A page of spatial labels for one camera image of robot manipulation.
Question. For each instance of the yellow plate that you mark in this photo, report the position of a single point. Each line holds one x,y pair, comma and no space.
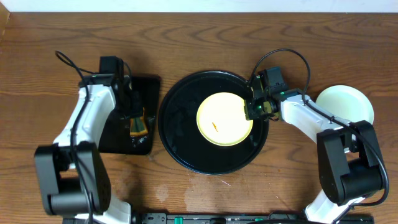
221,119

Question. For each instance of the orange green sponge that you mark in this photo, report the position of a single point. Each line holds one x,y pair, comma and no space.
138,125

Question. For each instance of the black rectangular tray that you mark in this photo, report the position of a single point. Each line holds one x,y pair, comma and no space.
146,93

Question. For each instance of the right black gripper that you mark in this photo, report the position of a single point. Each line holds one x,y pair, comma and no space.
250,112

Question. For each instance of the light green plate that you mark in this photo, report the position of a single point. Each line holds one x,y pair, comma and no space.
346,102

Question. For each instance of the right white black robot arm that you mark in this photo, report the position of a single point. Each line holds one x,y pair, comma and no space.
351,169

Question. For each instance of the black round tray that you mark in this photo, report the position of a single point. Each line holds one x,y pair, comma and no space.
180,134

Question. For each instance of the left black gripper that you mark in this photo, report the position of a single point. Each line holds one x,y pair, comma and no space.
136,111

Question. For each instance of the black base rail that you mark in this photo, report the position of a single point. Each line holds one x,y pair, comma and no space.
163,218

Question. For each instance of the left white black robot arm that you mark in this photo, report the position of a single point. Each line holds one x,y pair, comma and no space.
72,177

